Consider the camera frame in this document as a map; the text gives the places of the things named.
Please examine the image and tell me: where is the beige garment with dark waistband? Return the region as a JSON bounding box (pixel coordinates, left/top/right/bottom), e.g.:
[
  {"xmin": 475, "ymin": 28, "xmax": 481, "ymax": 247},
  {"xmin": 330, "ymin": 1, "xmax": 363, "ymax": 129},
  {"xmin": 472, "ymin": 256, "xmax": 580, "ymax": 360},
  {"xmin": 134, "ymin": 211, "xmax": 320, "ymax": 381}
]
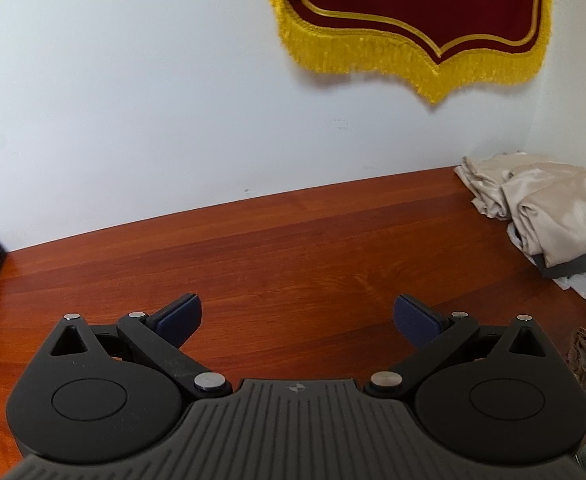
[{"xmin": 500, "ymin": 160, "xmax": 586, "ymax": 281}]

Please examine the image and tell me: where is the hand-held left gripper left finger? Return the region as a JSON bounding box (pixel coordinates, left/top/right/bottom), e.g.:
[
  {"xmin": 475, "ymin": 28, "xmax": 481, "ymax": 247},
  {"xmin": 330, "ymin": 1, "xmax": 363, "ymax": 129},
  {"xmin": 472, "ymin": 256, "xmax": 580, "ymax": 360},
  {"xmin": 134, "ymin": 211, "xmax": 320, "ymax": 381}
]
[{"xmin": 48, "ymin": 293, "xmax": 233, "ymax": 402}]

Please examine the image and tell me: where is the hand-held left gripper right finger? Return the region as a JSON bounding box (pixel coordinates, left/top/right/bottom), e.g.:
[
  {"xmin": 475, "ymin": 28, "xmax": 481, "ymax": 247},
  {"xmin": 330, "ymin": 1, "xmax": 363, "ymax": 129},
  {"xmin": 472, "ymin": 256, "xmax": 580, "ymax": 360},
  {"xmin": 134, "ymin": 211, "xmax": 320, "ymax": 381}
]
[{"xmin": 364, "ymin": 294, "xmax": 548, "ymax": 402}]

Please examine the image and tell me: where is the crumpled beige cloth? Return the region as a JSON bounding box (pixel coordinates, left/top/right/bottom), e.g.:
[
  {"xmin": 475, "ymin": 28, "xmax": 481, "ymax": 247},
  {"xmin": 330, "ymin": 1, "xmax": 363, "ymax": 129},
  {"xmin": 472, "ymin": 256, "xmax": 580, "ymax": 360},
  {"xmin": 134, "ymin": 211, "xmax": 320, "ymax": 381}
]
[{"xmin": 454, "ymin": 151, "xmax": 530, "ymax": 220}]

